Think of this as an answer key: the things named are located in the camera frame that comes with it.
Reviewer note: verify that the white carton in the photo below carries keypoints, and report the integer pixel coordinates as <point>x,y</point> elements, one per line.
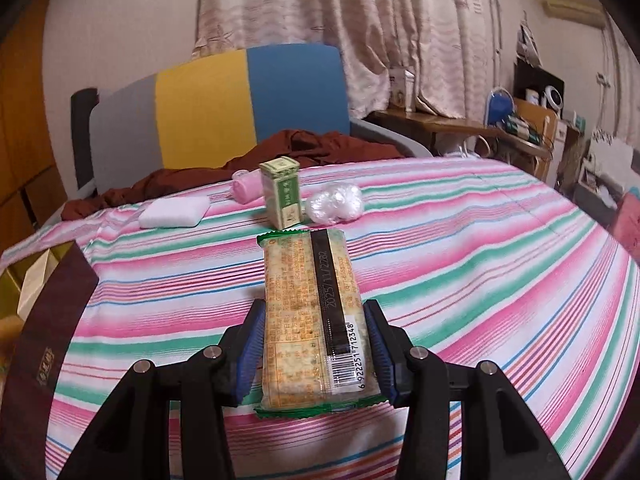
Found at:
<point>402,90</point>

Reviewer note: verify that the green-edged cracker packet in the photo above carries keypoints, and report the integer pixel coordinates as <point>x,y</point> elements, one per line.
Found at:
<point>305,310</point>

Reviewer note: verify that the grey yellow blue chair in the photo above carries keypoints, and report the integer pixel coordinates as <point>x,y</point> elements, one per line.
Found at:
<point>225,105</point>

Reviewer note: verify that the dark red cloth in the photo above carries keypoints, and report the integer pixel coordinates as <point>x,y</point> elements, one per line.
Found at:
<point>300,147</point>

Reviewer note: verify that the wooden wardrobe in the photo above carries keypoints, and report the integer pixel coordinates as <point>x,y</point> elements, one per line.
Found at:
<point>25,135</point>

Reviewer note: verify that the clear plastic bag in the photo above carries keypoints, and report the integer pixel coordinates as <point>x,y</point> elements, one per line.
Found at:
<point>335,202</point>

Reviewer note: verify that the gold tin box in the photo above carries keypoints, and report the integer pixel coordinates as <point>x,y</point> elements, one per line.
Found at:
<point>25,280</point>

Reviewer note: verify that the white curved pole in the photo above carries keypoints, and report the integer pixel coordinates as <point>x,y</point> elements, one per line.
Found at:
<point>495,25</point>

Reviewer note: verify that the white round device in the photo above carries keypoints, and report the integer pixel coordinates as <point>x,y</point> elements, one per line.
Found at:
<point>552,96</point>

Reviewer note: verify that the patterned beige curtain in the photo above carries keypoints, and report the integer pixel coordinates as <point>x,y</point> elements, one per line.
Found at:
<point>375,25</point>

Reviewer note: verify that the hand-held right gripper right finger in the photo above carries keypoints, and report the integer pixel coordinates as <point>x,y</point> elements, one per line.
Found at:
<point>380,350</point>

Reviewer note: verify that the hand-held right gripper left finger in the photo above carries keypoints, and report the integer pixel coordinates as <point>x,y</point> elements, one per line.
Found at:
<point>252,345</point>

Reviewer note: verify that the dark brown tin lid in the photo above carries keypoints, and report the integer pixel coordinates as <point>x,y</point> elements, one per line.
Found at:
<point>45,350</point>

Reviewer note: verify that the pink green striped tablecloth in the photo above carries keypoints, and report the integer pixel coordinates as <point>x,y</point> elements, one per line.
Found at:
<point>475,285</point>

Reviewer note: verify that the white foam block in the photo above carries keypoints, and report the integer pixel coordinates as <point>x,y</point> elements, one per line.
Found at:
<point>175,212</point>

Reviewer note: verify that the blue desk fan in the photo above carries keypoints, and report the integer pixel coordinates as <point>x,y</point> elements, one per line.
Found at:
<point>500,107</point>

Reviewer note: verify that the wall air conditioner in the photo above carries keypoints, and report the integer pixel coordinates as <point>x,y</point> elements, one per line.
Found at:
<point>575,10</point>

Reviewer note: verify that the red fabric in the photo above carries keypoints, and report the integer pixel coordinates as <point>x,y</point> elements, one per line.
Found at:
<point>627,220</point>

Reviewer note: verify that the wooden desk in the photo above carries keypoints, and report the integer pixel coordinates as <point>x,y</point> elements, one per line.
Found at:
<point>450,127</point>

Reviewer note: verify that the pink hair roller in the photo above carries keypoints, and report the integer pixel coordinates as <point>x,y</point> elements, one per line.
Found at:
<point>245,185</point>

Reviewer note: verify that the small green and yellow box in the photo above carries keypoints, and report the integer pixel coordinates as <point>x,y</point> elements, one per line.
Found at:
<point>283,192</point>

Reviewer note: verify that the black board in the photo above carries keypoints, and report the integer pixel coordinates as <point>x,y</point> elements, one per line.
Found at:
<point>535,80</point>

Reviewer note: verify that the black upright panel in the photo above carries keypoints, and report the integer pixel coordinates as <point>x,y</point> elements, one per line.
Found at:
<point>82,130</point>

